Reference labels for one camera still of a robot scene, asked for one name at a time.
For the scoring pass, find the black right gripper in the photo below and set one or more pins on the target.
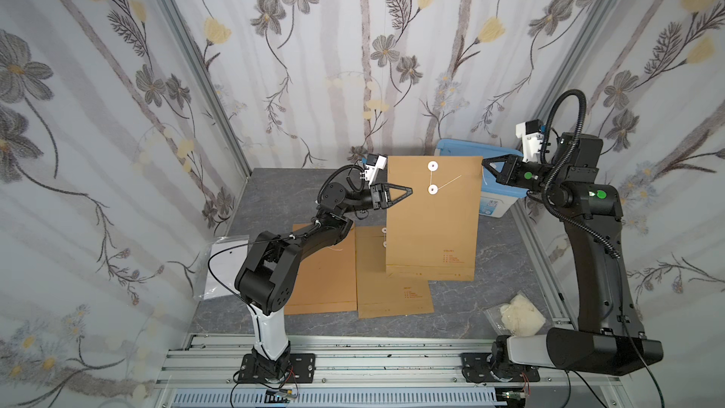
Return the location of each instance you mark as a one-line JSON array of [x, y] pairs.
[[511, 169]]

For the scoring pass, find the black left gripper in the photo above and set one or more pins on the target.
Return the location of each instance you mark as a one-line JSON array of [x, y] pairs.
[[384, 195]]

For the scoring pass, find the brown kraft file bag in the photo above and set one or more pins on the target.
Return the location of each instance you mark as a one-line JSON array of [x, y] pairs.
[[327, 281], [432, 234], [380, 295]]

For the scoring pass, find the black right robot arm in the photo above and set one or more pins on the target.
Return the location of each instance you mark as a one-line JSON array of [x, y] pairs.
[[609, 337]]

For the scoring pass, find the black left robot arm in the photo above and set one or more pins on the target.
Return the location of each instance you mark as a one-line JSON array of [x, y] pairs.
[[267, 278]]

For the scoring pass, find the plastic bag with white stuff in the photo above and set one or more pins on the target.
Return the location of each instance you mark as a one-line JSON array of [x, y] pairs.
[[518, 317]]

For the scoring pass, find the clear plastic bag left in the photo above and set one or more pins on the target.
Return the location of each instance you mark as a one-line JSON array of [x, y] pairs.
[[220, 263]]

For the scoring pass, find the blue lidded white storage box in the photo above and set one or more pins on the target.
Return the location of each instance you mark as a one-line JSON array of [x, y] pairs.
[[496, 199]]

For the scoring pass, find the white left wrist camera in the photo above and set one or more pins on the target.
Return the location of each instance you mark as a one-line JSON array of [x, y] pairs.
[[374, 167]]

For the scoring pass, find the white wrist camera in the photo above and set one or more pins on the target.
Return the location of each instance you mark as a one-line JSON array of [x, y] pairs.
[[374, 167], [531, 135]]

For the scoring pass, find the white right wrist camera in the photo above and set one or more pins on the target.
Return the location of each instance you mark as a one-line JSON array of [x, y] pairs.
[[531, 135]]

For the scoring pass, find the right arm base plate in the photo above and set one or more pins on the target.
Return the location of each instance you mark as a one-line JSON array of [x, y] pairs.
[[487, 368]]

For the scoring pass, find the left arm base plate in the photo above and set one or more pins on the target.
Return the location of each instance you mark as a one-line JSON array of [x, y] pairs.
[[290, 368]]

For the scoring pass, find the white slotted cable duct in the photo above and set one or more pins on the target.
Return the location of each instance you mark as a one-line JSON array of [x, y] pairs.
[[340, 397]]

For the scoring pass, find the aluminium rail frame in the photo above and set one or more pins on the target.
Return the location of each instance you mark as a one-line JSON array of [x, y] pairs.
[[209, 361]]

